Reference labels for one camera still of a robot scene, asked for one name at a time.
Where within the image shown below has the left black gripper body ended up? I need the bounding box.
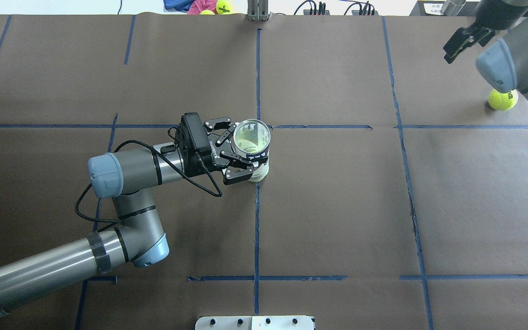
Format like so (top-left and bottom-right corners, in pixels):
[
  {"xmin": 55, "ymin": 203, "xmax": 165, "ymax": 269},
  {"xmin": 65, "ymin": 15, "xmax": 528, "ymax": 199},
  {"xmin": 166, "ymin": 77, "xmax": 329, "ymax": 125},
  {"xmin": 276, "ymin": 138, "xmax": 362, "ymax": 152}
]
[{"xmin": 176, "ymin": 112, "xmax": 224, "ymax": 178}]

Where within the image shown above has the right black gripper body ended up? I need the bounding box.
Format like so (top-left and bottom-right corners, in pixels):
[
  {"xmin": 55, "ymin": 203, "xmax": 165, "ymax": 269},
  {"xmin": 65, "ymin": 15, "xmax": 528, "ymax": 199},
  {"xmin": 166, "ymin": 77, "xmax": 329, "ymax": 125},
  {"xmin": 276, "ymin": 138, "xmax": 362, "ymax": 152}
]
[{"xmin": 472, "ymin": 0, "xmax": 528, "ymax": 31}]

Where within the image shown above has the yellow tennis ball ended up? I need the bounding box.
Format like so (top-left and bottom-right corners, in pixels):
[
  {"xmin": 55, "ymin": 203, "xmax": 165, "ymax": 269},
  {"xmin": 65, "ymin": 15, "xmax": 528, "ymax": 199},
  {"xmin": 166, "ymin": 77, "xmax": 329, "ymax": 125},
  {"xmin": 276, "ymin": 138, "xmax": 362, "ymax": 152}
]
[
  {"xmin": 235, "ymin": 139, "xmax": 261, "ymax": 154},
  {"xmin": 488, "ymin": 89, "xmax": 519, "ymax": 111},
  {"xmin": 215, "ymin": 0, "xmax": 236, "ymax": 15}
]

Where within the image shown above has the clear tennis ball can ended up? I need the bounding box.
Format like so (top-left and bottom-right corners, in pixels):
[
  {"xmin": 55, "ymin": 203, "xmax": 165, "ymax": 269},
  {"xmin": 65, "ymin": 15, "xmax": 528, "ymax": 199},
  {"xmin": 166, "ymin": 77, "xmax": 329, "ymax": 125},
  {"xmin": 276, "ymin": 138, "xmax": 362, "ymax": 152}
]
[{"xmin": 233, "ymin": 119, "xmax": 272, "ymax": 182}]

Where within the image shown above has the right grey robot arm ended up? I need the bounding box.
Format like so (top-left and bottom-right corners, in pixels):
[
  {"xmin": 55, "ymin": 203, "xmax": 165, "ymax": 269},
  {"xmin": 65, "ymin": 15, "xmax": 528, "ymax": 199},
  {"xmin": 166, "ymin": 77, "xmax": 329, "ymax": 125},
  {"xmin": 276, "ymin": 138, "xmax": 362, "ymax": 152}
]
[{"xmin": 443, "ymin": 0, "xmax": 528, "ymax": 101}]

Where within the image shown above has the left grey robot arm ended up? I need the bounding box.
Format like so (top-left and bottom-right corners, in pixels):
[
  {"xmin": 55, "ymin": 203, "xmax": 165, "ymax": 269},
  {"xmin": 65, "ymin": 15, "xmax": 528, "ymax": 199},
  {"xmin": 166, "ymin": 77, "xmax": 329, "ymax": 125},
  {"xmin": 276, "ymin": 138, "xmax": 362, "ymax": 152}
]
[{"xmin": 0, "ymin": 112, "xmax": 271, "ymax": 318}]

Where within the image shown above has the yellow tennis ball on cloth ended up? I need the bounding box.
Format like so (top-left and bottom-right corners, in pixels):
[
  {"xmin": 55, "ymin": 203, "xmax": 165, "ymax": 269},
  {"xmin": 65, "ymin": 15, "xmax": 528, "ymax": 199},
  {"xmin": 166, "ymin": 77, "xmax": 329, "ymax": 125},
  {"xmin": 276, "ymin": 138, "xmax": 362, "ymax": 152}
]
[{"xmin": 215, "ymin": 0, "xmax": 236, "ymax": 15}]

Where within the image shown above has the silver metal cup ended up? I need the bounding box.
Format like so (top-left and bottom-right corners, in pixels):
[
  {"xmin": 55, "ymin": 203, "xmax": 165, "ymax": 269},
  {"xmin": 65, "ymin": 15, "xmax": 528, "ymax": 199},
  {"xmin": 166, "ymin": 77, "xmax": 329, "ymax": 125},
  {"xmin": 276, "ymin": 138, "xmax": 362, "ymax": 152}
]
[{"xmin": 441, "ymin": 0, "xmax": 467, "ymax": 17}]

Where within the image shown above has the blue cloth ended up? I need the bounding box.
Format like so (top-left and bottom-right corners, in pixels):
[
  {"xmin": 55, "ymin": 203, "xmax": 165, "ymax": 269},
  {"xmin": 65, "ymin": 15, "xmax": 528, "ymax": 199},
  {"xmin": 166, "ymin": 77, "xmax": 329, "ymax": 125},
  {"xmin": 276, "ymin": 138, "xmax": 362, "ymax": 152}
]
[{"xmin": 163, "ymin": 0, "xmax": 194, "ymax": 12}]

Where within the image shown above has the pink cloth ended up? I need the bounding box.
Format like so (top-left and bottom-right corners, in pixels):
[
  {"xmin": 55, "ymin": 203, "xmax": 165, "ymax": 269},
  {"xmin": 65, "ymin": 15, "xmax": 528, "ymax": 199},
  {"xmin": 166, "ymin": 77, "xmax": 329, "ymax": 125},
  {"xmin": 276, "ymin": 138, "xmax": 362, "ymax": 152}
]
[{"xmin": 187, "ymin": 0, "xmax": 217, "ymax": 15}]

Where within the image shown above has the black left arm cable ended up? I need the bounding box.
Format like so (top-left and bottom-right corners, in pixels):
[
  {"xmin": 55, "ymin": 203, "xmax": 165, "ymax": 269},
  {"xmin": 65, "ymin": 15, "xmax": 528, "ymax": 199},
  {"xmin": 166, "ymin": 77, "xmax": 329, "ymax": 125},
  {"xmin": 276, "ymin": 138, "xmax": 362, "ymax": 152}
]
[{"xmin": 75, "ymin": 126, "xmax": 223, "ymax": 230}]

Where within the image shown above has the black cable plug right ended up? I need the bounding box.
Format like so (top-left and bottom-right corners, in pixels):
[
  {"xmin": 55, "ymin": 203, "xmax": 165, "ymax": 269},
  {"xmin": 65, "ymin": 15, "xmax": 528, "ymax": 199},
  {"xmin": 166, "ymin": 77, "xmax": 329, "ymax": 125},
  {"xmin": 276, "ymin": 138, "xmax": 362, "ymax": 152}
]
[{"xmin": 343, "ymin": 0, "xmax": 379, "ymax": 16}]

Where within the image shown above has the black cable plug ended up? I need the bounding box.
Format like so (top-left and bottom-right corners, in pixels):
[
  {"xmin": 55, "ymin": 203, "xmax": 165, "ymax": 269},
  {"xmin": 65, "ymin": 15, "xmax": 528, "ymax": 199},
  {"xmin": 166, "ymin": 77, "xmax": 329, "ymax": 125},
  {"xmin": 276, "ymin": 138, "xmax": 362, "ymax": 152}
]
[
  {"xmin": 343, "ymin": 0, "xmax": 379, "ymax": 16},
  {"xmin": 293, "ymin": 0, "xmax": 330, "ymax": 16}
]

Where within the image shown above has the aluminium frame post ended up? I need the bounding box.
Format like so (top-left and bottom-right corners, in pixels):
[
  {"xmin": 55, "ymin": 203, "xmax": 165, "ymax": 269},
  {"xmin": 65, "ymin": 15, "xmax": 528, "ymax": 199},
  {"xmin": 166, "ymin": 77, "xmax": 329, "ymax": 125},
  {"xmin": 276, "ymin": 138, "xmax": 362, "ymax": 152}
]
[{"xmin": 247, "ymin": 0, "xmax": 270, "ymax": 22}]

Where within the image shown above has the black cable plug left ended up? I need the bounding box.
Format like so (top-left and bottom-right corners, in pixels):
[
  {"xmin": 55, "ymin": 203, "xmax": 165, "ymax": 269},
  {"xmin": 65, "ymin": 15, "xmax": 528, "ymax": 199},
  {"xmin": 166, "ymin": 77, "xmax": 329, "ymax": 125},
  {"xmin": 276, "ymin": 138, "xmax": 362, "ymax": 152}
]
[{"xmin": 293, "ymin": 0, "xmax": 330, "ymax": 16}]

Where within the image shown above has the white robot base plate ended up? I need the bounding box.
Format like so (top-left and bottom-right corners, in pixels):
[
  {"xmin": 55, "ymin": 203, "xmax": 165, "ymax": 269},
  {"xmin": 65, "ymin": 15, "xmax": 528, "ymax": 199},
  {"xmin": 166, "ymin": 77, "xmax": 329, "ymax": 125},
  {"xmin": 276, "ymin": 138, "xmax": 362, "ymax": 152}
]
[{"xmin": 195, "ymin": 315, "xmax": 316, "ymax": 330}]

